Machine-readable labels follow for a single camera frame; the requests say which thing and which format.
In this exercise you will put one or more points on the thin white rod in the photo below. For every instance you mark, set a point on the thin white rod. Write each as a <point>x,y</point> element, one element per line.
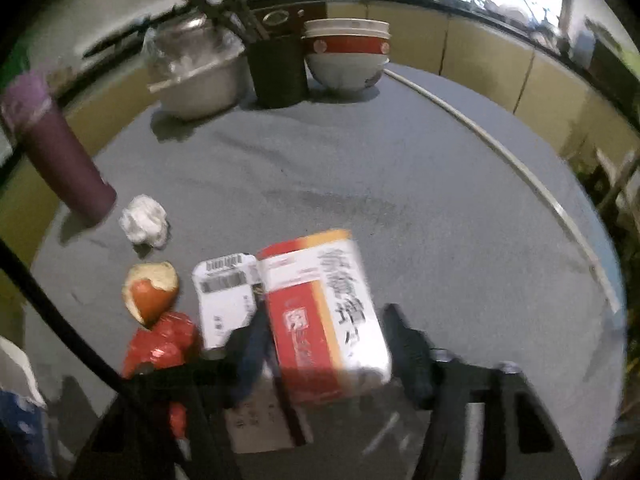
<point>500,152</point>

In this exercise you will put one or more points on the white and blue bag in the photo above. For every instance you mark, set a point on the white and blue bag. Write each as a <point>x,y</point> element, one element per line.
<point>20,410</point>

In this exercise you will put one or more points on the printed paper leaflet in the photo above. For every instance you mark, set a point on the printed paper leaflet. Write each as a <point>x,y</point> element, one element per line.
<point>255,425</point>

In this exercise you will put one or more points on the steel pot with plastic wrap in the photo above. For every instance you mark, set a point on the steel pot with plastic wrap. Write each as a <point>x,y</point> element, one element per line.
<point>197,75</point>

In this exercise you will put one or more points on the red foil wrapper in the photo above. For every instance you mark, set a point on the red foil wrapper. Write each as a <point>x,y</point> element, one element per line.
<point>167,337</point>

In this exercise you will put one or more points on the yellow base cabinets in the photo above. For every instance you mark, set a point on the yellow base cabinets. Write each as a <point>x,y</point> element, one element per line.
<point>480,47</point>

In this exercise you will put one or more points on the dark kitchen countertop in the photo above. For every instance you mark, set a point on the dark kitchen countertop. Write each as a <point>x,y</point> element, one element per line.
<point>450,7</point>

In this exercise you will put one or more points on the orange peel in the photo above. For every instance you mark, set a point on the orange peel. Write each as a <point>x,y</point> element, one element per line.
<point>150,295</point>

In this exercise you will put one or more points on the white barcode box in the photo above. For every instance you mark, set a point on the white barcode box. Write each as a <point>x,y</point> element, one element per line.
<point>222,290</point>

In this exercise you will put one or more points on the black chopstick holder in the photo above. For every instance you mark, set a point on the black chopstick holder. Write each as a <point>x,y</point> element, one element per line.
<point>277,70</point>

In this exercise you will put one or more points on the red and white carton box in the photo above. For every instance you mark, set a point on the red and white carton box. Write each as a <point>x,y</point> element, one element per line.
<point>320,310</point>

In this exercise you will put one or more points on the purple thermos bottle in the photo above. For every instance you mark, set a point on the purple thermos bottle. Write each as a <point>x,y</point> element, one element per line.
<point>60,155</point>

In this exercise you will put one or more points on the white tissue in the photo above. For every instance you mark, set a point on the white tissue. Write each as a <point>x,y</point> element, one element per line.
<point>145,221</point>

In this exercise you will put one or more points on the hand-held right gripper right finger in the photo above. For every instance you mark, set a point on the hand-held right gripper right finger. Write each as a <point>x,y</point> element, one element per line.
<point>407,355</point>

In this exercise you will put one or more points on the stacked red and white bowls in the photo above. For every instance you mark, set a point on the stacked red and white bowls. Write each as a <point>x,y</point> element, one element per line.
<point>347,57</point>

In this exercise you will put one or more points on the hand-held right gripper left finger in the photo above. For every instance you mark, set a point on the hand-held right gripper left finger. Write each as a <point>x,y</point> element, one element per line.
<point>249,347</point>

